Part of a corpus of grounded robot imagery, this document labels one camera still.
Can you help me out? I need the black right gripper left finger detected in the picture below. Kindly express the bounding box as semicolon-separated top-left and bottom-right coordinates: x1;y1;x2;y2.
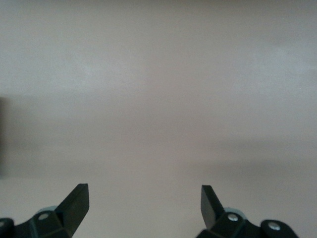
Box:
0;183;90;238

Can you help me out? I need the black plastic box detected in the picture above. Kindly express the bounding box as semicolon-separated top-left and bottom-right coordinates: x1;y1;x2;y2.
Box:
0;96;6;179

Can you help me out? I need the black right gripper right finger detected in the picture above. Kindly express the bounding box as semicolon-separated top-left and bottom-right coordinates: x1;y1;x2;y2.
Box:
196;184;298;238

